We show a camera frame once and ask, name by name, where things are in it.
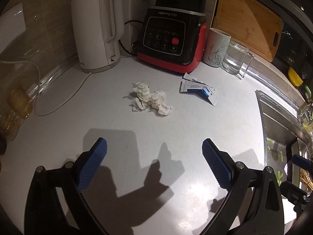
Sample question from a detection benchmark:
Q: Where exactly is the stainless steel sink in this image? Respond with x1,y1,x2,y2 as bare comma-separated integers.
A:
256,90,312,192

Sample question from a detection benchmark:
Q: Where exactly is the yellow bowl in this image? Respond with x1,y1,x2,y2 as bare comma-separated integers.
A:
288,67,303,88

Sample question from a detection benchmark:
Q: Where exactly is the blue white sachet wrapper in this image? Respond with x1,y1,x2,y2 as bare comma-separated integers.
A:
180,80,219,106

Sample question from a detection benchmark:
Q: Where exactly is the amber glass jar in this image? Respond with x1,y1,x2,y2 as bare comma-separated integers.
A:
7,84,33,120

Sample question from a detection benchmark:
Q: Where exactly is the clear glass mug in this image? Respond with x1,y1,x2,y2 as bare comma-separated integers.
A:
221,39,254,79

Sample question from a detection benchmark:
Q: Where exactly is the small torn white wrapper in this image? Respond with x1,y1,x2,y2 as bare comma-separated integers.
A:
183,73,204,84

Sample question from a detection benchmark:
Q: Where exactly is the crumpled white tissue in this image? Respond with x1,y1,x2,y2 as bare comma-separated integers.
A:
124,82,173,116

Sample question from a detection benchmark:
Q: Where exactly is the white ceramic cup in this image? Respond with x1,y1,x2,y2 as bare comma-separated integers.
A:
202,28,231,67

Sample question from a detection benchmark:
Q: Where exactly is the wooden cutting board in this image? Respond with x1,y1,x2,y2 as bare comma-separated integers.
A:
212,0,283,62

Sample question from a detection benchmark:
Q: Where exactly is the red black blender base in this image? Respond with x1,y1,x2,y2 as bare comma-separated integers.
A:
137,0,207,74

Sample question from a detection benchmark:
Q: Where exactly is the white electric kettle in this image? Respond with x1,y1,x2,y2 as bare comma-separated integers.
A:
71,0,125,73

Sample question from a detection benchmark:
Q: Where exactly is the white kettle power cord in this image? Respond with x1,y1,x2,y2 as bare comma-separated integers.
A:
0,59,93,117

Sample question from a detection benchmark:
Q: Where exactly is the black blender power cord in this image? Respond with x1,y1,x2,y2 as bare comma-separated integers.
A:
118,19,145,56

